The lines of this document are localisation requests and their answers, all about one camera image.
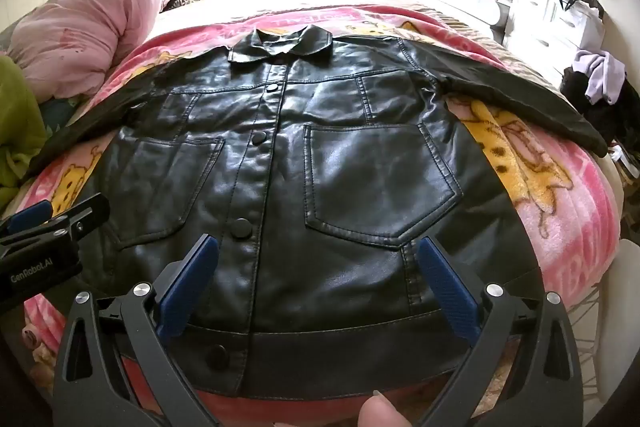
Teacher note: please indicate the purple cloth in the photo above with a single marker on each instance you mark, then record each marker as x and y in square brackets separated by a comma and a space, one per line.
[602, 74]

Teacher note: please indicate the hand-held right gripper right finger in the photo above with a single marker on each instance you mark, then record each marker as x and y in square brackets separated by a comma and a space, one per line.
[445, 287]

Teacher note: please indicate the person's right hand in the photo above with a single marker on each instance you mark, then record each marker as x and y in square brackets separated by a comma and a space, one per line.
[385, 412]

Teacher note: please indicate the white dresser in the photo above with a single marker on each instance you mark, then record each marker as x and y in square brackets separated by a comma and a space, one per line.
[545, 22]

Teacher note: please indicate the pink printed blanket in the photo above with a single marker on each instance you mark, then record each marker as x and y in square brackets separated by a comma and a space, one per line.
[565, 217]

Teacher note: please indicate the black cloth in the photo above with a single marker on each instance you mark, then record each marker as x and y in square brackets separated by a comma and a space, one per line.
[612, 119]

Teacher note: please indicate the green cloth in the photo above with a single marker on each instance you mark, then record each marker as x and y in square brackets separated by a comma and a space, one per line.
[15, 132]

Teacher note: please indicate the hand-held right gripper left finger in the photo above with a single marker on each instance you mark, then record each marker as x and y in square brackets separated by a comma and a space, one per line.
[192, 277]

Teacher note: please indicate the pink duvet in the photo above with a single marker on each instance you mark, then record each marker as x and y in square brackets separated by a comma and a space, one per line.
[85, 17]

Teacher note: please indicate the black leather jacket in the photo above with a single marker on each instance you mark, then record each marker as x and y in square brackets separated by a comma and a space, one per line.
[300, 157]

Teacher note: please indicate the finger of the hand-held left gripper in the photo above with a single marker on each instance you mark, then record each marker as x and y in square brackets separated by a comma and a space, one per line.
[87, 214]
[30, 213]

